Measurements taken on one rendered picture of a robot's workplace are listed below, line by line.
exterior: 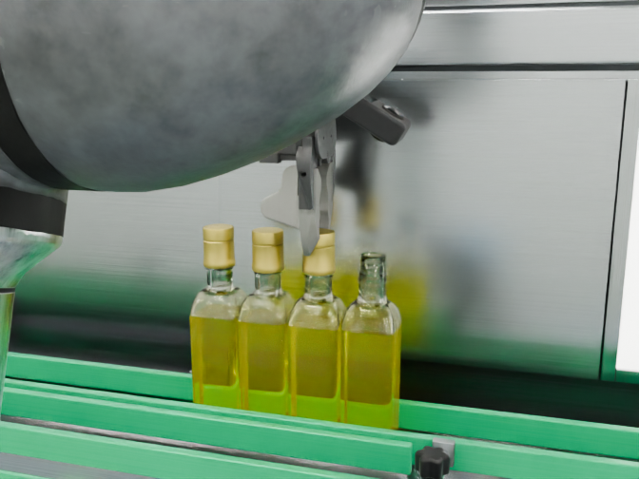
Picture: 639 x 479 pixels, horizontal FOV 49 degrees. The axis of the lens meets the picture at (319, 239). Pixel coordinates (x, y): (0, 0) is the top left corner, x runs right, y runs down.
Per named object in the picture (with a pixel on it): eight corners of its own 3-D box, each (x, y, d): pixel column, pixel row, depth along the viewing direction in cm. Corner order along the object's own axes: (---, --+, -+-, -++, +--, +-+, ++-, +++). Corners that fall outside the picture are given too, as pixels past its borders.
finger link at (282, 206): (264, 253, 74) (267, 164, 74) (319, 256, 73) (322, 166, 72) (254, 255, 71) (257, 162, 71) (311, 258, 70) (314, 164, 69)
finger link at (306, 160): (304, 208, 73) (307, 124, 73) (321, 209, 73) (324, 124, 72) (291, 209, 69) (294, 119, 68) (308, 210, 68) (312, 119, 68)
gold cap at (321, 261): (338, 268, 76) (338, 228, 76) (330, 277, 73) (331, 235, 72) (307, 266, 77) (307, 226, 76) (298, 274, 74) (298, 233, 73)
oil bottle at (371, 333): (398, 472, 81) (403, 294, 76) (388, 500, 76) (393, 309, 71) (350, 465, 82) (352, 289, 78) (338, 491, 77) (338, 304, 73)
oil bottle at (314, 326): (348, 466, 82) (350, 289, 78) (336, 492, 77) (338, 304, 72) (301, 459, 84) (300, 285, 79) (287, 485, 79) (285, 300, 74)
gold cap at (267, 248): (288, 266, 78) (288, 227, 77) (278, 275, 75) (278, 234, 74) (259, 264, 79) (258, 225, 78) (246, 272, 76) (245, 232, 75)
